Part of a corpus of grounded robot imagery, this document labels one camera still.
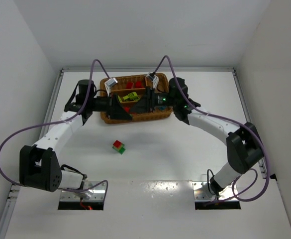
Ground lime lego brick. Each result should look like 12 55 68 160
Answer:
123 92 140 102

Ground aluminium frame rail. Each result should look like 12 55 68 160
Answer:
61 67 235 73

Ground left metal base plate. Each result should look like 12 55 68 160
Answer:
59 180 108 203

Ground brown wicker divided basket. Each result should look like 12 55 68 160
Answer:
99 73 172 124

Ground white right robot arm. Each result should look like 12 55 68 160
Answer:
130 78 264 195

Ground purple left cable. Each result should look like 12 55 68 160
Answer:
0 58 111 200

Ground metal base plate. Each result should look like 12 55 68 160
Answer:
59 180 108 203
193 180 240 202

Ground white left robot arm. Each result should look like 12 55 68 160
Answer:
19 80 132 192

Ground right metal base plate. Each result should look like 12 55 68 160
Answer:
193 180 240 202

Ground red green legos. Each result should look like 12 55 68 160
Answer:
112 140 125 154

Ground red flower printed lego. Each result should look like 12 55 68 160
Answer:
126 82 134 89

